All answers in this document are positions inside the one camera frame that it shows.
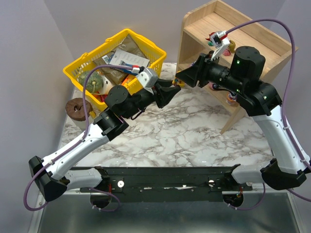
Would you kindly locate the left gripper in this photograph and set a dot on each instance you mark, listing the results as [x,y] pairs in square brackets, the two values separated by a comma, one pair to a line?
[157,94]

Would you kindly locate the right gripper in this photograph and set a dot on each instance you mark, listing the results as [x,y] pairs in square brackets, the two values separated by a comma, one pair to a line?
[202,71]

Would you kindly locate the bunny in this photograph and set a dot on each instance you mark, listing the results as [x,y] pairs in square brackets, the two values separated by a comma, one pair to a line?
[214,86]
[231,98]

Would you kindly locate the red round toy figure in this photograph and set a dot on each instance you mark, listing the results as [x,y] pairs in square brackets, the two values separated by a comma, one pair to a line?
[210,41]

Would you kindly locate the olive brown toy figure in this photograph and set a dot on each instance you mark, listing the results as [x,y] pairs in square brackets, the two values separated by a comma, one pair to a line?
[230,49]

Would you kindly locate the yellow duck toy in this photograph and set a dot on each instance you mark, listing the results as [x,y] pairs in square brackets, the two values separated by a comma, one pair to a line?
[178,82]

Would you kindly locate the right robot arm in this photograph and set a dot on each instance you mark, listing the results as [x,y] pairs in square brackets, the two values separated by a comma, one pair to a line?
[263,104]

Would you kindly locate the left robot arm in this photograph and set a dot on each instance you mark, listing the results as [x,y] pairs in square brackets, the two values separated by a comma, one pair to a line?
[53,174]

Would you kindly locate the wooden shelf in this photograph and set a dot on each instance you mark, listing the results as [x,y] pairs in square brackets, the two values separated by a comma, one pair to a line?
[217,15]

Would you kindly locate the white orange plush toy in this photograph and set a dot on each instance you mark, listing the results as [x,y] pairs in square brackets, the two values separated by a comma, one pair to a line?
[107,86]

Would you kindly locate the blue razor package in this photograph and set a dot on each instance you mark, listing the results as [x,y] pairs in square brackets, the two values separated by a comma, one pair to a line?
[123,58]

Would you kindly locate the brown foil bag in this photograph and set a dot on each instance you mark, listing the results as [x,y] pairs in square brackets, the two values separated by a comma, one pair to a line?
[116,76]

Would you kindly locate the red snack packet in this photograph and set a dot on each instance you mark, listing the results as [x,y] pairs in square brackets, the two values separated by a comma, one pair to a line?
[102,98]

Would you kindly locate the green melon toy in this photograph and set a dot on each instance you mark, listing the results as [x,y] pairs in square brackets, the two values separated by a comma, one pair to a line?
[94,83]

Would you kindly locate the brown lid white canister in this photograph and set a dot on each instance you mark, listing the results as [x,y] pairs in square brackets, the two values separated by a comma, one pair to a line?
[75,111]

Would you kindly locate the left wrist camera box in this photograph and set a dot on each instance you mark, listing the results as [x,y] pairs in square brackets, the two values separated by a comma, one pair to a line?
[147,78]

